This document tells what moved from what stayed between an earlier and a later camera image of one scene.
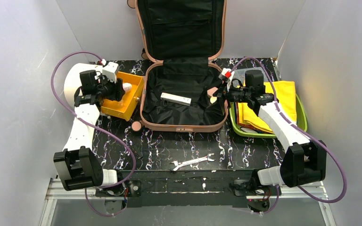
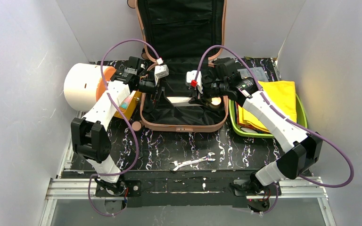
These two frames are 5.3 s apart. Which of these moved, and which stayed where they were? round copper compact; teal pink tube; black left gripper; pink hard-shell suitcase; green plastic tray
Moved: black left gripper; teal pink tube
Stayed: round copper compact; pink hard-shell suitcase; green plastic tray
